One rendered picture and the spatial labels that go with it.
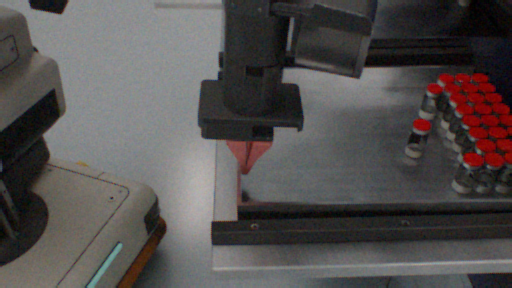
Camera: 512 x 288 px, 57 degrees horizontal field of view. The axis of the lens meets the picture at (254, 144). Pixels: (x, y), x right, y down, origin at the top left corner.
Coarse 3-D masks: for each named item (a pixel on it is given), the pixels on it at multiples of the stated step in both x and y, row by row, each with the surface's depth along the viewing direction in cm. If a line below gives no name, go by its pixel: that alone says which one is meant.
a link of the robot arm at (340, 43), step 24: (240, 0) 36; (264, 0) 35; (288, 0) 37; (312, 0) 37; (336, 0) 37; (360, 0) 38; (312, 24) 38; (336, 24) 38; (360, 24) 37; (312, 48) 39; (336, 48) 38; (360, 48) 38; (336, 72) 40; (360, 72) 39
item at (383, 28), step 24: (384, 0) 92; (408, 0) 92; (432, 0) 92; (384, 24) 85; (408, 24) 85; (432, 24) 85; (456, 24) 85; (480, 24) 85; (384, 48) 75; (480, 48) 76; (504, 48) 76
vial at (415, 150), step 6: (414, 132) 57; (420, 132) 56; (426, 132) 56; (408, 138) 58; (414, 138) 57; (420, 138) 56; (426, 138) 56; (408, 144) 58; (414, 144) 57; (420, 144) 57; (408, 150) 58; (414, 150) 58; (420, 150) 58; (414, 156) 58; (420, 156) 58
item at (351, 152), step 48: (336, 96) 68; (384, 96) 68; (288, 144) 60; (336, 144) 60; (384, 144) 60; (432, 144) 60; (240, 192) 50; (288, 192) 54; (336, 192) 54; (384, 192) 54; (432, 192) 54
